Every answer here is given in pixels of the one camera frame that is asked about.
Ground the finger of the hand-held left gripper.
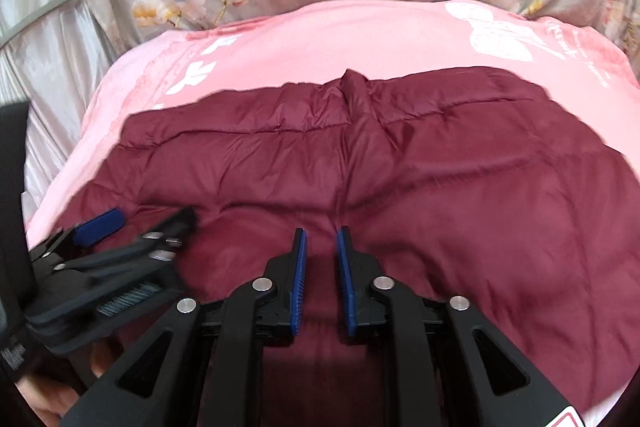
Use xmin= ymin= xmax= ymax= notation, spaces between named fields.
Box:
xmin=30 ymin=208 xmax=126 ymax=265
xmin=55 ymin=207 xmax=200 ymax=273

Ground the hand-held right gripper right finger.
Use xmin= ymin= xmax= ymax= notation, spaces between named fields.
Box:
xmin=334 ymin=226 xmax=586 ymax=427

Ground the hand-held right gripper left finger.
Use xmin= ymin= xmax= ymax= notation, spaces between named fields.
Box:
xmin=60 ymin=228 xmax=307 ymax=427

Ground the maroon puffer jacket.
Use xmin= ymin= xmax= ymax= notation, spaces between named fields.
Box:
xmin=25 ymin=66 xmax=640 ymax=427

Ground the person's left hand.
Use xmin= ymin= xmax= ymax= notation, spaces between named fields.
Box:
xmin=15 ymin=339 xmax=125 ymax=415

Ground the silver satin cloth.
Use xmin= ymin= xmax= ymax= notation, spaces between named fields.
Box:
xmin=0 ymin=0 xmax=136 ymax=218

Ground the pink printed blanket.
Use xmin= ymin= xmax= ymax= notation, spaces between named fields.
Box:
xmin=25 ymin=0 xmax=640 ymax=238

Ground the grey strap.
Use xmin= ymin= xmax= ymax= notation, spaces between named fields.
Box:
xmin=0 ymin=0 xmax=83 ymax=45

